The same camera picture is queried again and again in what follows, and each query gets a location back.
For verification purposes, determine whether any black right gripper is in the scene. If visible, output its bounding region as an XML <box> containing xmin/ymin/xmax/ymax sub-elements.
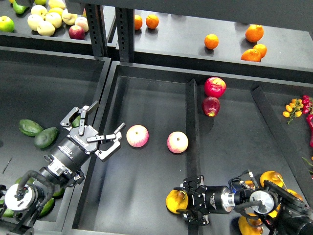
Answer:
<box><xmin>173</xmin><ymin>175</ymin><xmax>231</xmax><ymax>226</ymax></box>

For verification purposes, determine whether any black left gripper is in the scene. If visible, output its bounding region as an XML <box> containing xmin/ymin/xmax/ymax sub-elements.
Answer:
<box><xmin>51</xmin><ymin>101</ymin><xmax>126</xmax><ymax>171</ymax></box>

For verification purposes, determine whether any dark green avocado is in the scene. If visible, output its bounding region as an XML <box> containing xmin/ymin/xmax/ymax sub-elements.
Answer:
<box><xmin>34</xmin><ymin>127</ymin><xmax>59</xmax><ymax>149</ymax></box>

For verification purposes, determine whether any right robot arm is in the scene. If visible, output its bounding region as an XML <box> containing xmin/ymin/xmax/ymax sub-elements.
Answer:
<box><xmin>174</xmin><ymin>170</ymin><xmax>313</xmax><ymax>235</ymax></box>

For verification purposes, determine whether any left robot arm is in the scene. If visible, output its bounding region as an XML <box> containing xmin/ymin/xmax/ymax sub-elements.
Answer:
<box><xmin>0</xmin><ymin>101</ymin><xmax>125</xmax><ymax>235</ymax></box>

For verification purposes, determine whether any dark avocado upper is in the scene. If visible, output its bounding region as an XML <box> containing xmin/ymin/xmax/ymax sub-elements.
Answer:
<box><xmin>71</xmin><ymin>115</ymin><xmax>81</xmax><ymax>128</ymax></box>

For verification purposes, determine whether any yellow pear bottom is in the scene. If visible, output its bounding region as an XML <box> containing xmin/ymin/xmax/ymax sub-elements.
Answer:
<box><xmin>238</xmin><ymin>215</ymin><xmax>263</xmax><ymax>235</ymax></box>

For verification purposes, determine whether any dark avocado far left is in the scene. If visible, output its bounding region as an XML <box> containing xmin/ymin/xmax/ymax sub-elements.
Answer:
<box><xmin>19</xmin><ymin>119</ymin><xmax>44</xmax><ymax>137</ymax></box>

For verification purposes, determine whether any pink apple left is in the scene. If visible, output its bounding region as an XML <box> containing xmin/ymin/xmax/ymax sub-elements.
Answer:
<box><xmin>126</xmin><ymin>124</ymin><xmax>149</xmax><ymax>148</ymax></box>

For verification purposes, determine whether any pink apple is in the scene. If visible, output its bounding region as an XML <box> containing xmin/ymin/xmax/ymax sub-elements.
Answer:
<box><xmin>126</xmin><ymin>124</ymin><xmax>149</xmax><ymax>148</ymax></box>
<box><xmin>167</xmin><ymin>131</ymin><xmax>189</xmax><ymax>154</ymax></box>

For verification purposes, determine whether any pink apple right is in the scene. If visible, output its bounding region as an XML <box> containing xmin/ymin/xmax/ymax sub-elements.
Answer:
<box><xmin>167</xmin><ymin>131</ymin><xmax>189</xmax><ymax>154</ymax></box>

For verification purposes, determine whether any light green mango upper right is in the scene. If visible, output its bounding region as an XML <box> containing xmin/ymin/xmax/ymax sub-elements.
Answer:
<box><xmin>53</xmin><ymin>188</ymin><xmax>65</xmax><ymax>199</ymax></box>

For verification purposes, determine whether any black left tray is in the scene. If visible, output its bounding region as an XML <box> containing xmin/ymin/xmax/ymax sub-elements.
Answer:
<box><xmin>0</xmin><ymin>46</ymin><xmax>112</xmax><ymax>235</ymax></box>

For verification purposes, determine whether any black tray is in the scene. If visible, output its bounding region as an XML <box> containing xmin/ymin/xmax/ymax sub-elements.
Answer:
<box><xmin>63</xmin><ymin>62</ymin><xmax>205</xmax><ymax>235</ymax></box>
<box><xmin>0</xmin><ymin>46</ymin><xmax>112</xmax><ymax>235</ymax></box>

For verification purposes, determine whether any black middle tray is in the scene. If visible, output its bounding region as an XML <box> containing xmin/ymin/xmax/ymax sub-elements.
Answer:
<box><xmin>63</xmin><ymin>62</ymin><xmax>205</xmax><ymax>235</ymax></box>

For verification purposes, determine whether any black tray divider centre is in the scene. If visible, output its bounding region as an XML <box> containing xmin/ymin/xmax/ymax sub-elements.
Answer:
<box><xmin>185</xmin><ymin>78</ymin><xmax>204</xmax><ymax>235</ymax></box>

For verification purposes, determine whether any light green mango upper left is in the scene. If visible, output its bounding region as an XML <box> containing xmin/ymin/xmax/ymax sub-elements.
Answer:
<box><xmin>15</xmin><ymin>177</ymin><xmax>35</xmax><ymax>185</ymax></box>

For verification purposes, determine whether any light green mango lower right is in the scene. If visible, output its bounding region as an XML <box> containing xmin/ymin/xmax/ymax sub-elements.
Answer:
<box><xmin>39</xmin><ymin>197</ymin><xmax>55</xmax><ymax>217</ymax></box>

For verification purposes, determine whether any dark red apple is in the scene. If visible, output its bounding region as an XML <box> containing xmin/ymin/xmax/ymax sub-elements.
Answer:
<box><xmin>202</xmin><ymin>96</ymin><xmax>220</xmax><ymax>117</ymax></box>

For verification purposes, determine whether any red apple on shelf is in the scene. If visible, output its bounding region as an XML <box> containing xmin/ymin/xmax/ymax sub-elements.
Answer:
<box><xmin>68</xmin><ymin>25</ymin><xmax>85</xmax><ymax>40</ymax></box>

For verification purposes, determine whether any pale pink peach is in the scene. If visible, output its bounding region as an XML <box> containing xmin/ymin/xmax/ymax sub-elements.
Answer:
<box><xmin>75</xmin><ymin>16</ymin><xmax>89</xmax><ymax>33</ymax></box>

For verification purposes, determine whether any bright red apple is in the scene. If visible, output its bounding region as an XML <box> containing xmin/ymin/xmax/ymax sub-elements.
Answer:
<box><xmin>204</xmin><ymin>77</ymin><xmax>226</xmax><ymax>98</ymax></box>

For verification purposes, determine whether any yellow lemon on shelf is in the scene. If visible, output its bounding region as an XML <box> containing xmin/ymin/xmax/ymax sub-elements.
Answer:
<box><xmin>48</xmin><ymin>7</ymin><xmax>64</xmax><ymax>16</ymax></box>

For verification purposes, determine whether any orange cherry tomato bunch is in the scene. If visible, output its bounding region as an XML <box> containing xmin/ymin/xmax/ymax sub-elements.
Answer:
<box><xmin>282</xmin><ymin>98</ymin><xmax>303</xmax><ymax>125</ymax></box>

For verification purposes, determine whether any green apple on shelf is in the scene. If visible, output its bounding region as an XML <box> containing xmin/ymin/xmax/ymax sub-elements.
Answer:
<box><xmin>0</xmin><ymin>16</ymin><xmax>15</xmax><ymax>32</ymax></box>

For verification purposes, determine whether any black shelf post left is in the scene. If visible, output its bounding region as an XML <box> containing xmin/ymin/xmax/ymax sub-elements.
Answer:
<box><xmin>85</xmin><ymin>3</ymin><xmax>108</xmax><ymax>57</ymax></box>

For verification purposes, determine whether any black shelf post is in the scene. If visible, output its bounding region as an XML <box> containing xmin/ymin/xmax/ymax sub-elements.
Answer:
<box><xmin>115</xmin><ymin>7</ymin><xmax>134</xmax><ymax>63</ymax></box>
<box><xmin>85</xmin><ymin>3</ymin><xmax>108</xmax><ymax>57</ymax></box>

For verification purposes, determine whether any black shelf post right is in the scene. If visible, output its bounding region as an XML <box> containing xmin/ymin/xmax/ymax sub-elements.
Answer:
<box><xmin>115</xmin><ymin>7</ymin><xmax>134</xmax><ymax>63</ymax></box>

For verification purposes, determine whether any orange half hidden by post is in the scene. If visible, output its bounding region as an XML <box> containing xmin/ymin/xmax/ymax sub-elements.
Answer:
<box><xmin>134</xmin><ymin>14</ymin><xmax>143</xmax><ymax>30</ymax></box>

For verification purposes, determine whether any orange near post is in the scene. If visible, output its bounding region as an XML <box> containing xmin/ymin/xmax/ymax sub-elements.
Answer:
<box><xmin>145</xmin><ymin>14</ymin><xmax>159</xmax><ymax>29</ymax></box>

